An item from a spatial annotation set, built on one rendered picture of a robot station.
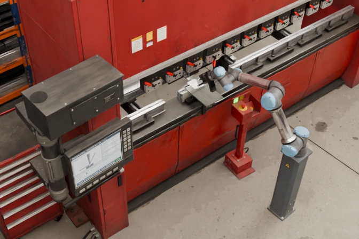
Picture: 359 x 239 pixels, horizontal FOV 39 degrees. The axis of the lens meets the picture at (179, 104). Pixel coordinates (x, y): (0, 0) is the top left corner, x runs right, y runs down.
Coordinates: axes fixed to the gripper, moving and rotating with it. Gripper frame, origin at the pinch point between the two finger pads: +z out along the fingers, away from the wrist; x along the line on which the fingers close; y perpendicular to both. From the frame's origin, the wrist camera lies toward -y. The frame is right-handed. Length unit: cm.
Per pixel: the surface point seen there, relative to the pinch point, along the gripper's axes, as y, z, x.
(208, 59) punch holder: 15.3, -10.2, -10.7
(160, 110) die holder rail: -3.5, 15.2, 36.3
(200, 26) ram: 38, -37, 0
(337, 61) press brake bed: -41, 42, -186
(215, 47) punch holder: 21.0, -16.4, -17.5
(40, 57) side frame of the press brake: 67, -7, 110
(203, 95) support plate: -8.5, -0.9, 3.0
